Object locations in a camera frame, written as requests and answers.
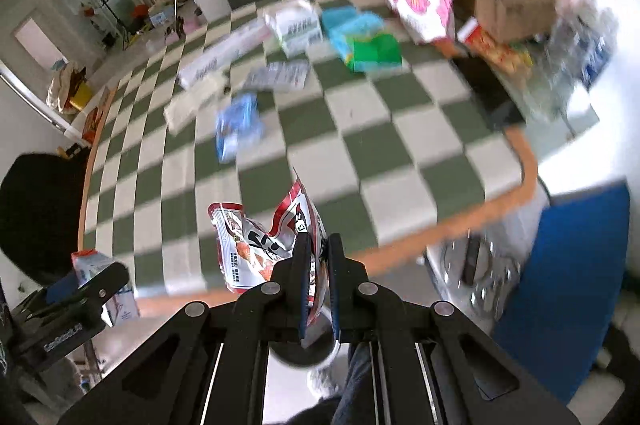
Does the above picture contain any red white snack bag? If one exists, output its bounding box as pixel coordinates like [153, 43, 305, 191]
[207, 180, 329, 324]

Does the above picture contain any silver pill blister pack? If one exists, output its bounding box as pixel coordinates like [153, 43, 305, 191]
[243, 60, 310, 92]

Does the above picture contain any white round trash bin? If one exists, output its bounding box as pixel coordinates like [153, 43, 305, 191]
[269, 310, 341, 370]

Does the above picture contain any small blue white packet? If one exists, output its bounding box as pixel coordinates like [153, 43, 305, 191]
[215, 91, 265, 163]

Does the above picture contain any green white checkered mat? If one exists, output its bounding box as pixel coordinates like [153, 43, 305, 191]
[78, 2, 537, 313]

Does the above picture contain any white paper tissue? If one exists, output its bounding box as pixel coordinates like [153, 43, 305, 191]
[163, 72, 229, 136]

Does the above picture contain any long white toothpaste box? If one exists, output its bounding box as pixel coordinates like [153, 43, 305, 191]
[177, 18, 271, 90]

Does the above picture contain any blue green snack bag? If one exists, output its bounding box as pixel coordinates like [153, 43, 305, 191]
[320, 7, 402, 73]

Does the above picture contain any black flat tray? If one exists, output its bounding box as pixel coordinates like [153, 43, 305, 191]
[450, 56, 525, 129]

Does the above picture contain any white green medicine box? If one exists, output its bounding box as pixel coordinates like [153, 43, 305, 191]
[262, 0, 323, 59]

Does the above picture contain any blue chair seat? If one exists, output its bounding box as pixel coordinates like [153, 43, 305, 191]
[491, 181, 630, 403]

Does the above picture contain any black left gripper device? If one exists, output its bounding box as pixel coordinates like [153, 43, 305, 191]
[8, 263, 129, 373]

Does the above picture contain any red yellow snack package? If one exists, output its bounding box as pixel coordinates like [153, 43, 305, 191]
[457, 18, 533, 75]

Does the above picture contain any brown cardboard box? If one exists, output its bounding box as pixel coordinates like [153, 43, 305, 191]
[454, 0, 556, 44]

